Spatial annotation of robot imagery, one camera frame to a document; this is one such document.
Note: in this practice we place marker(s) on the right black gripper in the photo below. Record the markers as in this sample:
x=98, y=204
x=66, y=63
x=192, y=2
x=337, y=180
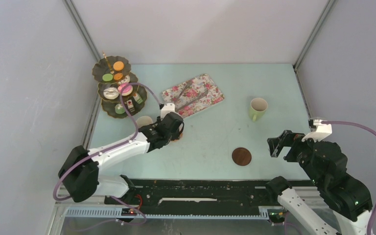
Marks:
x=288, y=138

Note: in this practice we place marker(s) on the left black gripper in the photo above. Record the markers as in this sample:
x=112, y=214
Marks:
x=158, y=119

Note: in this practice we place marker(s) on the yellow mug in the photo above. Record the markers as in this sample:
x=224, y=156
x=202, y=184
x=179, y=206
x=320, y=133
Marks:
x=144, y=121

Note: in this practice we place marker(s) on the pink mug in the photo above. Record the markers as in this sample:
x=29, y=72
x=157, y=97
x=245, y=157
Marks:
x=177, y=136

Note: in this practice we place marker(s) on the metal serving tongs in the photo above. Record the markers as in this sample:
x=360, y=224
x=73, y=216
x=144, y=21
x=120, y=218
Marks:
x=189, y=94

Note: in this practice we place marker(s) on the chocolate cake slice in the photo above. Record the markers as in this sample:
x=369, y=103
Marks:
x=130, y=106

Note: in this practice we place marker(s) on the dark brown wooden coaster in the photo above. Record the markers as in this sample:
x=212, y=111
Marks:
x=241, y=156

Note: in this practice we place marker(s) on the green mug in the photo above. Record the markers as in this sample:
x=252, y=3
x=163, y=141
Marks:
x=257, y=108

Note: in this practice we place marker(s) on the green layered cake slice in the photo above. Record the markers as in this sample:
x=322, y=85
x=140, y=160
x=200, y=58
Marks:
x=137, y=97

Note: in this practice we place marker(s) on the green round cake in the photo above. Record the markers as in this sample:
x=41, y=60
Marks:
x=119, y=109

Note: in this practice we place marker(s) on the pink frosted donut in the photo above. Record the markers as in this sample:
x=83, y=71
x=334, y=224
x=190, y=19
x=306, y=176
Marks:
x=125, y=89

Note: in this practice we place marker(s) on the white chocolate-drizzled donut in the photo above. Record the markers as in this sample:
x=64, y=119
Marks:
x=111, y=93
x=125, y=79

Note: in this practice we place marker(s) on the small orange macaron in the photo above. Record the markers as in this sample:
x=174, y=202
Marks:
x=117, y=76

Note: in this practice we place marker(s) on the green macaron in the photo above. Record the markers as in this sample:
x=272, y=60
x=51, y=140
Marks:
x=108, y=77

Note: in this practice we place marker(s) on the orange round biscuit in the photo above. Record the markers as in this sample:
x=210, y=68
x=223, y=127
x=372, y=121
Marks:
x=118, y=66

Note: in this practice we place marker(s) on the woven rattan coaster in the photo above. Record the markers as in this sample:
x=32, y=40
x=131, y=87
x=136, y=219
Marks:
x=178, y=138

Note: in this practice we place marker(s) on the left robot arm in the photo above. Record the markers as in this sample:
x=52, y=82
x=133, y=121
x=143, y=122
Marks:
x=82, y=173

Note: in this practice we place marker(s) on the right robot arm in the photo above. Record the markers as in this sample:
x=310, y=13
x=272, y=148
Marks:
x=326, y=166

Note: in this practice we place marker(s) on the floral rectangular tray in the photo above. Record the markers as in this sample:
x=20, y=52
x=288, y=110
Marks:
x=214, y=96

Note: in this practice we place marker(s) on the three-tier dark dessert stand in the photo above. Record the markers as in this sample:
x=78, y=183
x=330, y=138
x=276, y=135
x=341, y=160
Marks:
x=117, y=87

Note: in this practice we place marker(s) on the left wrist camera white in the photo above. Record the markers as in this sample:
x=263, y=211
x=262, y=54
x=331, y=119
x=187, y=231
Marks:
x=166, y=109

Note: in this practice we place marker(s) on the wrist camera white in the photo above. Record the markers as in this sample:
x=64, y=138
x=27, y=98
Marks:
x=318, y=130
x=166, y=109

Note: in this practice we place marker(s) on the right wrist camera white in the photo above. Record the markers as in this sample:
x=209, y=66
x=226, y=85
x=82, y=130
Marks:
x=318, y=130

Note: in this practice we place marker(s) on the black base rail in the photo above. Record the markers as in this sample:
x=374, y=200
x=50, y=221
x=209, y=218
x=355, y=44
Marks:
x=193, y=199

